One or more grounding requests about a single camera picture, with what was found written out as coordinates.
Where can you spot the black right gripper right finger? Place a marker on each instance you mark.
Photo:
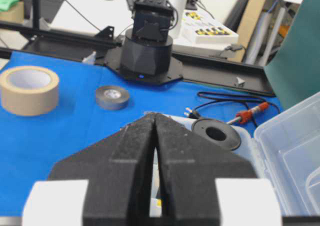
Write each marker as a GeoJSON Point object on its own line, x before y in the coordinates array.
{"type": "Point", "coordinates": [188, 167]}

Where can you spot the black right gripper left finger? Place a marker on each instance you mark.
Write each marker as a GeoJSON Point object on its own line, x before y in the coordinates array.
{"type": "Point", "coordinates": [119, 170]}

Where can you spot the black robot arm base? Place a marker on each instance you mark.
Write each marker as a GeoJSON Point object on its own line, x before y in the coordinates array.
{"type": "Point", "coordinates": [146, 52]}

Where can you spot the clear plastic toolbox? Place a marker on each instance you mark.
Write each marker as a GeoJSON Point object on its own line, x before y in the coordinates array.
{"type": "Point", "coordinates": [286, 151]}

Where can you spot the black disc with hole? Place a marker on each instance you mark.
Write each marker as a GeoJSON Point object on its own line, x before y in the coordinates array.
{"type": "Point", "coordinates": [217, 132]}

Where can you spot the blue table mat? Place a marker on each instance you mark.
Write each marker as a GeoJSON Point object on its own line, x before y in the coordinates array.
{"type": "Point", "coordinates": [30, 146]}

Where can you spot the grey tape roll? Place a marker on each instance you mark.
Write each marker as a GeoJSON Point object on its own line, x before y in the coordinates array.
{"type": "Point", "coordinates": [110, 97]}

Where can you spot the beige masking tape roll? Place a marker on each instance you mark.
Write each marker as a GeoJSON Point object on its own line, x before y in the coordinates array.
{"type": "Point", "coordinates": [29, 90]}

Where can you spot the white box with yellow parts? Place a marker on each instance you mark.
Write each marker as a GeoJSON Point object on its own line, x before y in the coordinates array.
{"type": "Point", "coordinates": [200, 28]}

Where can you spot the dark green board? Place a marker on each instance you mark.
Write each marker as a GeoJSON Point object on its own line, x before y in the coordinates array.
{"type": "Point", "coordinates": [294, 72]}

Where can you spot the black aluminium frame rail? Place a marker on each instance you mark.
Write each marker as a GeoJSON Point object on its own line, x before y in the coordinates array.
{"type": "Point", "coordinates": [189, 68]}

